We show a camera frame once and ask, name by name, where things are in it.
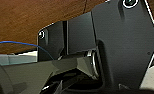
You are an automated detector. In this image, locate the round lit ring button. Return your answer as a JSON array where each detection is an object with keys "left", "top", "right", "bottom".
[
  {"left": 39, "top": 30, "right": 47, "bottom": 40},
  {"left": 122, "top": 0, "right": 141, "bottom": 9}
]

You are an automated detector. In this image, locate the thin blue cable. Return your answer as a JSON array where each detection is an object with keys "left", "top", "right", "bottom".
[{"left": 0, "top": 40, "right": 56, "bottom": 61}]

